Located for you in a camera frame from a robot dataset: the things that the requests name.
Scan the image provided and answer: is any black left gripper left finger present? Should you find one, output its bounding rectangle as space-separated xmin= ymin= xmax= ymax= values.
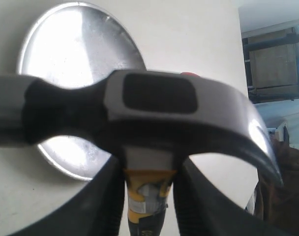
xmin=14 ymin=157 xmax=125 ymax=236

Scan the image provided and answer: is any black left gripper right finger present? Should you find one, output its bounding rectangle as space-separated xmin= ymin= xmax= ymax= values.
xmin=173 ymin=159 xmax=286 ymax=236

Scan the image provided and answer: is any yellow black claw hammer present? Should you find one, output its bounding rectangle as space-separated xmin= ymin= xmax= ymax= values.
xmin=0 ymin=70 xmax=283 ymax=236

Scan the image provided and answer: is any red dome push button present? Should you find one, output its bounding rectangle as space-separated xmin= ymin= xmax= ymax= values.
xmin=181 ymin=72 xmax=199 ymax=77

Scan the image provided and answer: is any brown cloth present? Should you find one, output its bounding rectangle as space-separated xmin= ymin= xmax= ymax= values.
xmin=254 ymin=139 xmax=299 ymax=236

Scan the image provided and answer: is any wooden crate on shelf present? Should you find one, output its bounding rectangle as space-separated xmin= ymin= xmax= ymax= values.
xmin=242 ymin=28 xmax=299 ymax=103

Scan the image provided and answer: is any round metal plate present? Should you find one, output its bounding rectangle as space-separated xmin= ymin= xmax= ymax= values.
xmin=16 ymin=1 xmax=146 ymax=181

